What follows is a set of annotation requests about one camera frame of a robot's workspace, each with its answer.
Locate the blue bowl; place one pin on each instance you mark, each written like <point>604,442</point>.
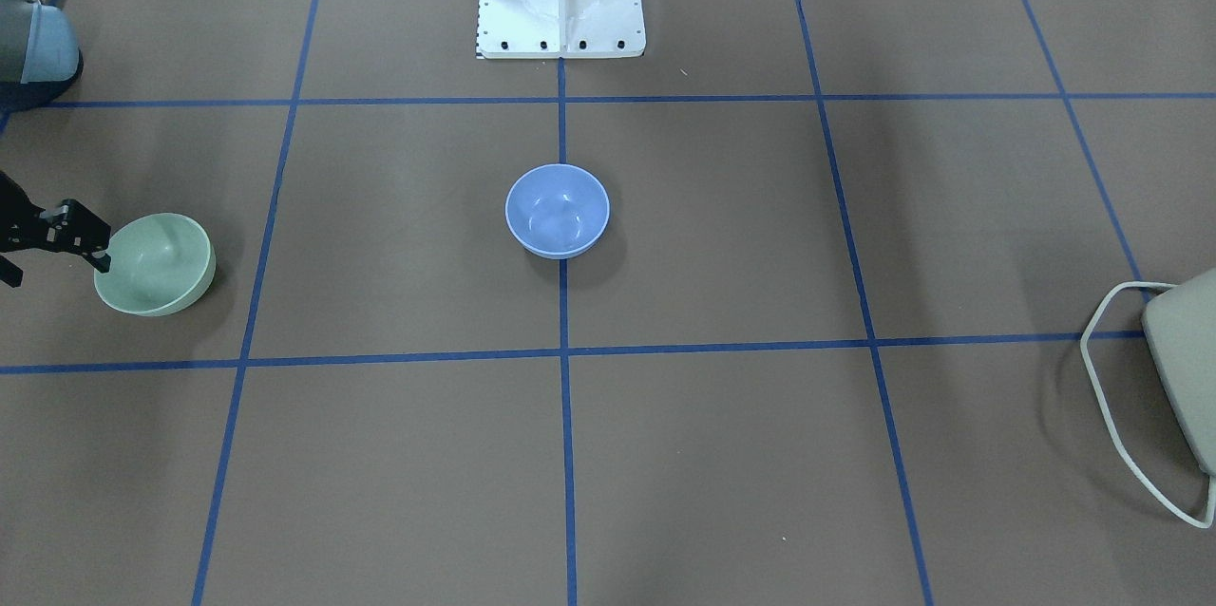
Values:
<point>557,211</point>

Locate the chrome and cream toaster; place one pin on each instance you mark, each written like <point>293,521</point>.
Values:
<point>1179,325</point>

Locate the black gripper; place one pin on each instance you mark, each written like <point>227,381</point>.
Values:
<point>45,228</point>

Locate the green bowl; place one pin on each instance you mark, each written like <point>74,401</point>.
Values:
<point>159,264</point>

